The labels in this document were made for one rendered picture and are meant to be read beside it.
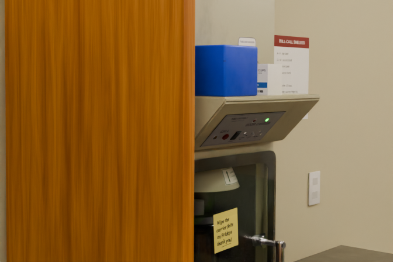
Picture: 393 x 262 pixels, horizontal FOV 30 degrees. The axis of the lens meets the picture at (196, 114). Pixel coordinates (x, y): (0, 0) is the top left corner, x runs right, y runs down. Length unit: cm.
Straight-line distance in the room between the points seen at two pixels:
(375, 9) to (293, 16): 60
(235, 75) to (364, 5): 164
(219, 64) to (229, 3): 22
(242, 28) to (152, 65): 29
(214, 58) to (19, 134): 47
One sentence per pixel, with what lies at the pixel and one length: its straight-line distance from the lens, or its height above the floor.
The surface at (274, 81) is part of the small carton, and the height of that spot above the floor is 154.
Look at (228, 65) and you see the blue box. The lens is 127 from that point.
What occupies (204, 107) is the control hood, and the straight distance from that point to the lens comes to 128.
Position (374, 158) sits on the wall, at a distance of 299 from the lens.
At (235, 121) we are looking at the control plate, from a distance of 134.
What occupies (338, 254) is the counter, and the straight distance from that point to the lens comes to 260.
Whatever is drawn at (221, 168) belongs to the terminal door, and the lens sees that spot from 142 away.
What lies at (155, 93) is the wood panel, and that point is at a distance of 125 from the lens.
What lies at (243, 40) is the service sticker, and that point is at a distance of 149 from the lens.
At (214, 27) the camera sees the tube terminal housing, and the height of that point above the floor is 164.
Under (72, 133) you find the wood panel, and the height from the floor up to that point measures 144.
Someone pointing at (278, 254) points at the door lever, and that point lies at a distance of 154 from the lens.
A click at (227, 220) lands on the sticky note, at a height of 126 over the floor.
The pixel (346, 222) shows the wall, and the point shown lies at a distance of 283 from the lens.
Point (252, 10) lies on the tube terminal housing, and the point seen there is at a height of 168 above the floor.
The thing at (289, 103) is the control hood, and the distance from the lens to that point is 143.
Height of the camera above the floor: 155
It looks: 3 degrees down
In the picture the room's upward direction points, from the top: straight up
